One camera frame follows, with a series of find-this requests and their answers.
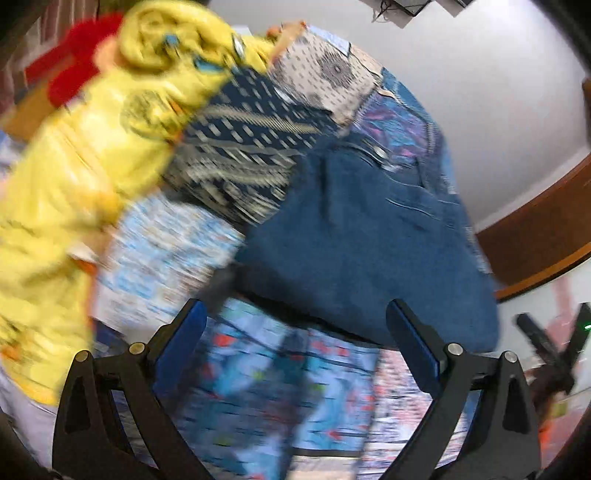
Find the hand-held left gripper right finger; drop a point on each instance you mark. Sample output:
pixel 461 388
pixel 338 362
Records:
pixel 413 344

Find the brown cushion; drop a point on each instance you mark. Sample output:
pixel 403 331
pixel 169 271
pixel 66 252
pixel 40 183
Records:
pixel 25 110

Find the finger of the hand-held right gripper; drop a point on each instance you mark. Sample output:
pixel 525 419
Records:
pixel 535 334

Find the small black monitor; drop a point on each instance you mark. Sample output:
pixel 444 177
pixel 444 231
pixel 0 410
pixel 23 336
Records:
pixel 411 5

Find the yellow printed blanket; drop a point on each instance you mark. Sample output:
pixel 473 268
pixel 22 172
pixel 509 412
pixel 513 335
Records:
pixel 92 152

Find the wooden wardrobe with heart stickers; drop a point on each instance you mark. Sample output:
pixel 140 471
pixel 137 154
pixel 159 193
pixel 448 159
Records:
pixel 545 230

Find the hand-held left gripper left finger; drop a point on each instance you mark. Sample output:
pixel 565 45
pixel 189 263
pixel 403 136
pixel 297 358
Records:
pixel 182 341

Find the blue patchwork bedspread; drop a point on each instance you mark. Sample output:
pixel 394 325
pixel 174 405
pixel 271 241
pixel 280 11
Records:
pixel 258 392

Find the red plush toy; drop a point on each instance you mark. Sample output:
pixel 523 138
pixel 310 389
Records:
pixel 74 60

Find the blue denim jacket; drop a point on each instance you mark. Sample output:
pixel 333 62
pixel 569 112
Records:
pixel 369 258

